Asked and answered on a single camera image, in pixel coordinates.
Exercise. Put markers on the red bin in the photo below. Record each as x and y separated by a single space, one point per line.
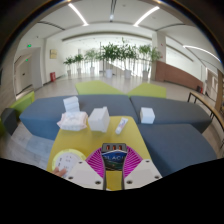
52 77

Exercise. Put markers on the wooden bench with black legs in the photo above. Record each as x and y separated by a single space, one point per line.
203 99

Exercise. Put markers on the ceiling strip lights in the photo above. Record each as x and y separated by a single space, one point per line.
77 13

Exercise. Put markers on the person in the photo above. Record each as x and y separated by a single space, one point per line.
60 172

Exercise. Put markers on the soft white tissue pack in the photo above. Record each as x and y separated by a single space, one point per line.
72 121

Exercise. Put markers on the dark grey cube ottoman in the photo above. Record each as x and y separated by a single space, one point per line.
9 120

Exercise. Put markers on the small white tube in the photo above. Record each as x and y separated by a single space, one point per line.
121 126

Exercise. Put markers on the long lime green ottoman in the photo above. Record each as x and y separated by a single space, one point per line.
24 102

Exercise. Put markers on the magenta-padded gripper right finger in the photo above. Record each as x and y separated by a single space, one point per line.
143 173

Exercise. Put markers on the row of potted green plants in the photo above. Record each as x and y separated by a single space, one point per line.
111 53

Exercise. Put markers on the yellow framed wall picture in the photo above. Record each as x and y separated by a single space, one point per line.
53 54

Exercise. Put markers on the green exit sign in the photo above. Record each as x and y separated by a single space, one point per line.
29 45

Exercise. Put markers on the white upright box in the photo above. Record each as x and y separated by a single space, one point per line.
98 120

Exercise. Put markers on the white cube box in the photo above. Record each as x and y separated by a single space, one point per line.
147 115

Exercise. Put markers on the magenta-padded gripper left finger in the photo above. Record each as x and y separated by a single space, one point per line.
85 175

